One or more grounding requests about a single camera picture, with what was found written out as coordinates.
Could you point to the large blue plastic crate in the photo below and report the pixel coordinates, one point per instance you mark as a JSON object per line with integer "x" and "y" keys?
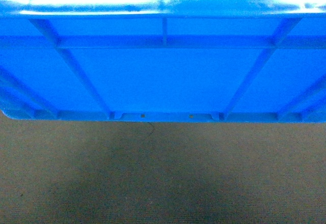
{"x": 257, "y": 61}

